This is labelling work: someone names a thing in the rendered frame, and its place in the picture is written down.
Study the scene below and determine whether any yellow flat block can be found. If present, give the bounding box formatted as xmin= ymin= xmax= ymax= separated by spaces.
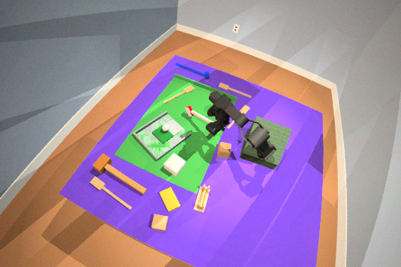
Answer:
xmin=160 ymin=187 xmax=181 ymax=212

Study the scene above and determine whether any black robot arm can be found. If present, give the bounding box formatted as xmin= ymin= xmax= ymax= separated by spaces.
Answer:
xmin=207 ymin=91 xmax=277 ymax=161

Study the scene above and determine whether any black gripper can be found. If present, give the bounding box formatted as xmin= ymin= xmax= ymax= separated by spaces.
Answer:
xmin=205 ymin=112 xmax=230 ymax=135

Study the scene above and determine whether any orange cube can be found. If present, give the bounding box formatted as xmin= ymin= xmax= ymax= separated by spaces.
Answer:
xmin=151 ymin=214 xmax=168 ymax=231
xmin=218 ymin=142 xmax=231 ymax=158

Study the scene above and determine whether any green rectangular mat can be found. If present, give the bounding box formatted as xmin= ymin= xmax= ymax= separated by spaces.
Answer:
xmin=114 ymin=77 xmax=223 ymax=194

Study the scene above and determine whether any orange mallet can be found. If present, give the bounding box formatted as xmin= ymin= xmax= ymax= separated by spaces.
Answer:
xmin=93 ymin=154 xmax=146 ymax=194

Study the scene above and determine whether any blue golf putter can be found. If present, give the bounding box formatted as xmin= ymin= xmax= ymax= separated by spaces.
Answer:
xmin=176 ymin=63 xmax=210 ymax=79

